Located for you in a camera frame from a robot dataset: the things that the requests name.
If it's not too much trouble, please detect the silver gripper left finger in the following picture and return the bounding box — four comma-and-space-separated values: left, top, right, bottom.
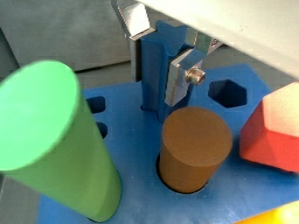
111, 0, 155, 81

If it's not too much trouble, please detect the brown cylinder block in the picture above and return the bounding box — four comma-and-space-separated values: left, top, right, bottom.
159, 107, 233, 193

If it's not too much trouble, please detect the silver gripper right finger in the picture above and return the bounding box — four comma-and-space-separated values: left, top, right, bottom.
165, 28, 222, 107

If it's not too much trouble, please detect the green cylinder block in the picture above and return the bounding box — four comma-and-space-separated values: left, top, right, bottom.
0, 60, 122, 222

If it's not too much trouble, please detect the red pentagon prism block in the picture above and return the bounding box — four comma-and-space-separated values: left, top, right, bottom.
239, 81, 299, 173

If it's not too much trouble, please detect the blue foam shape board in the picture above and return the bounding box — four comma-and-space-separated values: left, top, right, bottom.
38, 65, 299, 224

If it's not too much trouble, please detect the yellow arch block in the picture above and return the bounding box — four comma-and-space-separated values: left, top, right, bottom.
234, 200, 299, 224

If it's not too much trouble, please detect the blue star prism block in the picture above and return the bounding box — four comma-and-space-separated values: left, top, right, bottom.
139, 19, 194, 124

